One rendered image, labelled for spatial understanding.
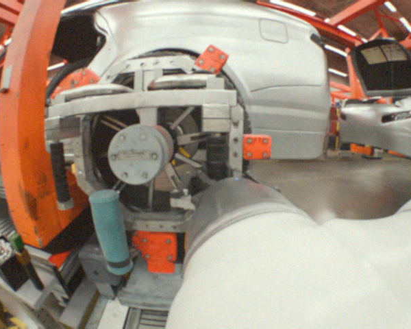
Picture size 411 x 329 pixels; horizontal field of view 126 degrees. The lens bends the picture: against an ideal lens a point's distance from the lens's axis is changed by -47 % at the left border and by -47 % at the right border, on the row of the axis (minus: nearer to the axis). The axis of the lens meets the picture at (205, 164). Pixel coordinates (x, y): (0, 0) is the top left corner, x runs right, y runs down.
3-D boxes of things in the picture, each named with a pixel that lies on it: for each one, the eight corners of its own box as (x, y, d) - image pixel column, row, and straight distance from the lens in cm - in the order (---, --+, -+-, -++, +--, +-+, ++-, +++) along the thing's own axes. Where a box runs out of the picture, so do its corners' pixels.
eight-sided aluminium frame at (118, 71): (235, 221, 71) (238, 63, 66) (238, 231, 66) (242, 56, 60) (92, 218, 81) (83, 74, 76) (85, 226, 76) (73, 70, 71)
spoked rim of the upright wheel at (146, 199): (212, 75, 90) (106, 98, 97) (218, 59, 68) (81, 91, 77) (228, 184, 92) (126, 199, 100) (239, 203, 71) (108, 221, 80)
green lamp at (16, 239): (26, 245, 65) (21, 234, 64) (18, 251, 64) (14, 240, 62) (19, 242, 68) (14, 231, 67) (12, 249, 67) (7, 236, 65)
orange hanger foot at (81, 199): (107, 191, 129) (102, 137, 123) (62, 231, 90) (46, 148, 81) (86, 190, 138) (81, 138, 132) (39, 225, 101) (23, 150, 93)
